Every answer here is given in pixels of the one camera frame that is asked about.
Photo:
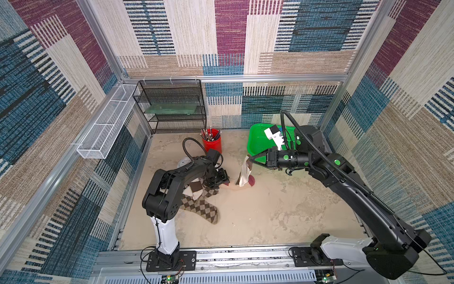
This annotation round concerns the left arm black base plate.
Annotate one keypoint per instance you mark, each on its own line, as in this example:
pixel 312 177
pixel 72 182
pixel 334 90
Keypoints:
pixel 184 260

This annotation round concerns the beige sock magenta purple stripes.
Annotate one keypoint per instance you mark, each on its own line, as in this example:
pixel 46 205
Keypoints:
pixel 232 186

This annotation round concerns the light blue alarm clock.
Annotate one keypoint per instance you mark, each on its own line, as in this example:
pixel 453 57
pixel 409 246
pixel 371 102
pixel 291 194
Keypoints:
pixel 185 163

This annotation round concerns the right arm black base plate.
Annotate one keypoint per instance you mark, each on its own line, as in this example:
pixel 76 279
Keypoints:
pixel 308 257

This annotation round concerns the pens in red cup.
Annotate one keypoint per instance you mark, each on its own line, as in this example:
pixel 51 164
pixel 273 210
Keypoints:
pixel 210 135

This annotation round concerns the green plastic basket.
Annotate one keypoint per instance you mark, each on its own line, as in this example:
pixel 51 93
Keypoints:
pixel 258 141

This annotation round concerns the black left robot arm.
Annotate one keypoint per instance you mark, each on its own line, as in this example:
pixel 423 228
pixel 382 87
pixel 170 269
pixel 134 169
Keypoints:
pixel 163 199

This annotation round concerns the aluminium front rail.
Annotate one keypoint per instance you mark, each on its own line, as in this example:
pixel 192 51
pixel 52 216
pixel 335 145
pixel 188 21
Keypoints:
pixel 229 265

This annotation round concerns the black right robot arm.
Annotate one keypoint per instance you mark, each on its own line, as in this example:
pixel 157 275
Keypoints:
pixel 394 247

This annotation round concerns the black wire mesh shelf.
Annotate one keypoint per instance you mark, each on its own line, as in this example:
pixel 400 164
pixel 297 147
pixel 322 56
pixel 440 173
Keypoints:
pixel 172 106

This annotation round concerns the white wire wall basket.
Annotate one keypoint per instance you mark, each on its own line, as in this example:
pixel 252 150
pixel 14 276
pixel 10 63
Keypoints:
pixel 102 135

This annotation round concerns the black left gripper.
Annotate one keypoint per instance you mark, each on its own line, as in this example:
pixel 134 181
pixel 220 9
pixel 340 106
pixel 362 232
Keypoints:
pixel 224 178

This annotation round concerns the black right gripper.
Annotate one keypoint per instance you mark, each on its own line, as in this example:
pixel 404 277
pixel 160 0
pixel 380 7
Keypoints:
pixel 271 158

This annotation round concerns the brown argyle sock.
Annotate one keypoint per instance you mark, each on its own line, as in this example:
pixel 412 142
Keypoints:
pixel 202 208
pixel 207 191

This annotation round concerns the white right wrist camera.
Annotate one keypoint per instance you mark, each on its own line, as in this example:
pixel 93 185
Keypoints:
pixel 273 133

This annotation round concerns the red ribbed plastic cup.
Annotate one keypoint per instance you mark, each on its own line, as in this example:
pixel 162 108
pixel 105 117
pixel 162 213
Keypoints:
pixel 217 145

